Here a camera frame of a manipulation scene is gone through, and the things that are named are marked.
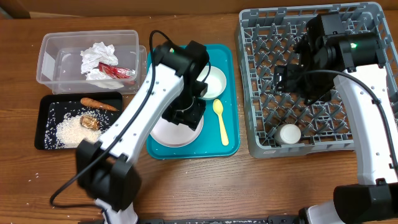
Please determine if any pink round plate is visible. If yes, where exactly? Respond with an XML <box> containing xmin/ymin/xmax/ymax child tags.
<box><xmin>150</xmin><ymin>117</ymin><xmax>204</xmax><ymax>147</ymax></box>

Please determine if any pale green bowl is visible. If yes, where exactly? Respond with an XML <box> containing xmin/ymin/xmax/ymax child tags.
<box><xmin>197</xmin><ymin>65</ymin><xmax>226</xmax><ymax>100</ymax></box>

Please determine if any pale green cup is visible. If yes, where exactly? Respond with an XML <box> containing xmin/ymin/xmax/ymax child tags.
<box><xmin>274</xmin><ymin>124</ymin><xmax>301</xmax><ymax>145</ymax></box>

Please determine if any red snack wrapper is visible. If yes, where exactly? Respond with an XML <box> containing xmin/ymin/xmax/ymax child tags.
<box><xmin>98</xmin><ymin>63</ymin><xmax>136</xmax><ymax>80</ymax></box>

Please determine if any brown nut clump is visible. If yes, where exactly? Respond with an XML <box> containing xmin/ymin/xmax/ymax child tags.
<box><xmin>80</xmin><ymin>114</ymin><xmax>100</xmax><ymax>131</ymax></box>

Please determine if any orange carrot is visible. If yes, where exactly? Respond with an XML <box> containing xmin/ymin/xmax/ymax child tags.
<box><xmin>80</xmin><ymin>98</ymin><xmax>118</xmax><ymax>111</ymax></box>

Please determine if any white napkin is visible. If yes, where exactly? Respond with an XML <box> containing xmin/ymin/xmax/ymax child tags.
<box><xmin>80</xmin><ymin>42</ymin><xmax>124</xmax><ymax>90</ymax></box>

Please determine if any white rice pile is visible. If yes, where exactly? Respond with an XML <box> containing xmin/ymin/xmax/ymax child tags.
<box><xmin>44</xmin><ymin>100</ymin><xmax>120</xmax><ymax>150</ymax></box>

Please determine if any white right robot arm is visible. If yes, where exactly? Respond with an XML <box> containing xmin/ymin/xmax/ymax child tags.
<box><xmin>274</xmin><ymin>12</ymin><xmax>397</xmax><ymax>223</ymax></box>

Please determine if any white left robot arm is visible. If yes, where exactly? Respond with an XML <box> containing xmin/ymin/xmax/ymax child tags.
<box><xmin>76</xmin><ymin>40</ymin><xmax>210</xmax><ymax>223</ymax></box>

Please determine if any grey dishwasher rack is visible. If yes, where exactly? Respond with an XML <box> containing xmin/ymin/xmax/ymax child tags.
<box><xmin>236</xmin><ymin>2</ymin><xmax>397</xmax><ymax>158</ymax></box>

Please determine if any clear plastic waste bin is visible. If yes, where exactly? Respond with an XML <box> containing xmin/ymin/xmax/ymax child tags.
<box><xmin>36</xmin><ymin>30</ymin><xmax>147</xmax><ymax>94</ymax></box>

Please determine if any yellow plastic spoon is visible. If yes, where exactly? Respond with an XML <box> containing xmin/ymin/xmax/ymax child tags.
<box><xmin>213</xmin><ymin>99</ymin><xmax>229</xmax><ymax>146</ymax></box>

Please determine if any teal serving tray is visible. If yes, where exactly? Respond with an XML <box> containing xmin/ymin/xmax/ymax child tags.
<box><xmin>147</xmin><ymin>44</ymin><xmax>240</xmax><ymax>159</ymax></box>

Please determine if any black plastic tray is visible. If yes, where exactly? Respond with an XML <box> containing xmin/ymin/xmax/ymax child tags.
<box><xmin>34</xmin><ymin>92</ymin><xmax>123</xmax><ymax>150</ymax></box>

